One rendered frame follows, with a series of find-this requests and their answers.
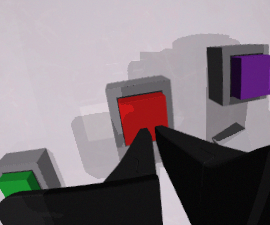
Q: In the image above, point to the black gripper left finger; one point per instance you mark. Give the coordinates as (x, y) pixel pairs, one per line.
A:
(129, 196)

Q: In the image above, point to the red button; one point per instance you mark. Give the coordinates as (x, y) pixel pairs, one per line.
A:
(139, 103)

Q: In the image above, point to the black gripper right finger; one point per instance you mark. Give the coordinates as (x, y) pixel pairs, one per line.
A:
(215, 184)

